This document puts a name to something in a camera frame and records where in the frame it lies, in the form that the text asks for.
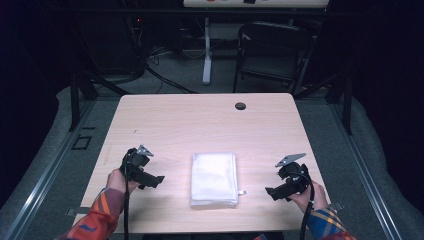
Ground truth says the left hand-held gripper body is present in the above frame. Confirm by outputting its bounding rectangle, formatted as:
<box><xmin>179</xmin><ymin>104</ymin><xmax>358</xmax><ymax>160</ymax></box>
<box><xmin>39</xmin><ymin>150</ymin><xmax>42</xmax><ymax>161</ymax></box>
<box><xmin>119</xmin><ymin>144</ymin><xmax>155</xmax><ymax>184</ymax></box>

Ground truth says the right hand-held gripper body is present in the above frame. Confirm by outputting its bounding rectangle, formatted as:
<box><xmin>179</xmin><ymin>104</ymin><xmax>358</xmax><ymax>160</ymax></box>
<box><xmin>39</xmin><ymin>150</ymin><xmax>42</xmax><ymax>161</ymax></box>
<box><xmin>275</xmin><ymin>152</ymin><xmax>313</xmax><ymax>196</ymax></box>

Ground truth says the white cloth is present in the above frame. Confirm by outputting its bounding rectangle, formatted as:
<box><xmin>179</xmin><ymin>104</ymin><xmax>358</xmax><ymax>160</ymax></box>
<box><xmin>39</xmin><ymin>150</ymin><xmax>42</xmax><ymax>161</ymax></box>
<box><xmin>190</xmin><ymin>152</ymin><xmax>247</xmax><ymax>209</ymax></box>

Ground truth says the person's left hand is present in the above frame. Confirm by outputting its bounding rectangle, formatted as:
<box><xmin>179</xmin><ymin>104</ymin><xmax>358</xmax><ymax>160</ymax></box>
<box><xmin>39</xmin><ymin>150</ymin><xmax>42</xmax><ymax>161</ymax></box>
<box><xmin>106</xmin><ymin>168</ymin><xmax>141</xmax><ymax>195</ymax></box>

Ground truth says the person's right hand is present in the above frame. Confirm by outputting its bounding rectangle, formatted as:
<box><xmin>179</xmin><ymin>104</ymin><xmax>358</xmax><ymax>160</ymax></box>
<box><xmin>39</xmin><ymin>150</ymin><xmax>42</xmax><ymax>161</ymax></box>
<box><xmin>287</xmin><ymin>181</ymin><xmax>329</xmax><ymax>215</ymax></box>

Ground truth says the black metal stand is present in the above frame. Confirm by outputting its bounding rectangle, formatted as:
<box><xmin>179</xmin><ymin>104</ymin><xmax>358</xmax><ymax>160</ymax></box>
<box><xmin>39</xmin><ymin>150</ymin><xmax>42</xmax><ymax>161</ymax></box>
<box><xmin>67</xmin><ymin>69</ymin><xmax>132</xmax><ymax>132</ymax></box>
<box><xmin>292</xmin><ymin>70</ymin><xmax>355</xmax><ymax>136</ymax></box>

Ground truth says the black folding chair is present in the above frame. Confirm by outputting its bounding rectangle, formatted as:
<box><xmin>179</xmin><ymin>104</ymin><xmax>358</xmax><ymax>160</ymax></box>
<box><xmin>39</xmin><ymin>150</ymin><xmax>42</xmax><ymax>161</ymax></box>
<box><xmin>232</xmin><ymin>21</ymin><xmax>316</xmax><ymax>96</ymax></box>

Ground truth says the white table leg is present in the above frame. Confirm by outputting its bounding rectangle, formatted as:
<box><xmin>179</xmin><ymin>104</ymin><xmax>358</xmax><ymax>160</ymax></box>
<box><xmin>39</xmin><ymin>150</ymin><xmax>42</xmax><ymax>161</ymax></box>
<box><xmin>201</xmin><ymin>16</ymin><xmax>214</xmax><ymax>86</ymax></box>

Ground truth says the white background table top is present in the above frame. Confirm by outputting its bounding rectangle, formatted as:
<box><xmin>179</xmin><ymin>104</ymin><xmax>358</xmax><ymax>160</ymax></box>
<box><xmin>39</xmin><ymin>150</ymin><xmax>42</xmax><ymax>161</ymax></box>
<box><xmin>182</xmin><ymin>0</ymin><xmax>330</xmax><ymax>9</ymax></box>

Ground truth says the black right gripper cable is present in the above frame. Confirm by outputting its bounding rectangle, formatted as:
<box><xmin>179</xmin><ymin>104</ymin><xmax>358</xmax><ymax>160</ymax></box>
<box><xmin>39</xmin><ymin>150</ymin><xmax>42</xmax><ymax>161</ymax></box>
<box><xmin>288</xmin><ymin>170</ymin><xmax>316</xmax><ymax>240</ymax></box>

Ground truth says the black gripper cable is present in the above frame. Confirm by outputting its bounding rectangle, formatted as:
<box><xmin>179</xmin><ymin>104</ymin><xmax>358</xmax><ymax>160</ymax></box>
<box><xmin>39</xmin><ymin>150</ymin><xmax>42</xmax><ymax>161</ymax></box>
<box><xmin>288</xmin><ymin>170</ymin><xmax>316</xmax><ymax>240</ymax></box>
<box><xmin>123</xmin><ymin>149</ymin><xmax>137</xmax><ymax>240</ymax></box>

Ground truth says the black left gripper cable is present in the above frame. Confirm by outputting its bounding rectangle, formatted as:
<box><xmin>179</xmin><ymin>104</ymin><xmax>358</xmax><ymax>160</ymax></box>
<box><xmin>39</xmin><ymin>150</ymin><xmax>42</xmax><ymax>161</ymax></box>
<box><xmin>123</xmin><ymin>149</ymin><xmax>137</xmax><ymax>240</ymax></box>

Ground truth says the metal floor rail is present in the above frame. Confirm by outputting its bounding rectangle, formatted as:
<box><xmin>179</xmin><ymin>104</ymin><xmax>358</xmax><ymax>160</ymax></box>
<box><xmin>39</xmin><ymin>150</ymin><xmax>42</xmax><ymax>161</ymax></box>
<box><xmin>0</xmin><ymin>99</ymin><xmax>98</xmax><ymax>240</ymax></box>
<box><xmin>327</xmin><ymin>101</ymin><xmax>405</xmax><ymax>240</ymax></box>

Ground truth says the black floor cable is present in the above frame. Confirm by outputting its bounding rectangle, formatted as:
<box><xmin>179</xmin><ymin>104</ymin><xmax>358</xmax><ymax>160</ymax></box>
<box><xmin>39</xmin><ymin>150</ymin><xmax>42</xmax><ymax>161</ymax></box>
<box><xmin>143</xmin><ymin>62</ymin><xmax>198</xmax><ymax>95</ymax></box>

